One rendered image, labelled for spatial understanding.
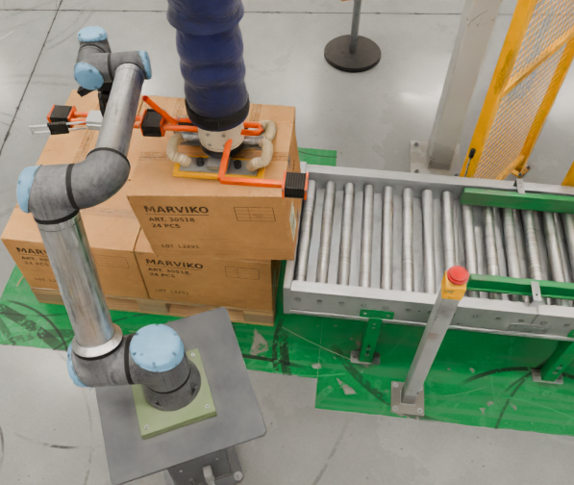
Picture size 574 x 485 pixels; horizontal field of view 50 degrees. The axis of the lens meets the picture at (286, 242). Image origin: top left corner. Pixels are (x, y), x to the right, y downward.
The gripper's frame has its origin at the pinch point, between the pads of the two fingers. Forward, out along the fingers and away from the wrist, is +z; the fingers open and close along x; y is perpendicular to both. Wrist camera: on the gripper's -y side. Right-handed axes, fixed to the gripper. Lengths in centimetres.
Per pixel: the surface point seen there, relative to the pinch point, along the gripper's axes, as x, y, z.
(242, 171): -11, 50, 12
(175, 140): -3.3, 24.2, 5.8
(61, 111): 0.7, -19.2, -0.3
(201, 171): -12.1, 35.0, 12.2
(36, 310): -23, -59, 114
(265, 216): -20, 60, 25
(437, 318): -51, 125, 34
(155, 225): -20.1, 15.0, 37.5
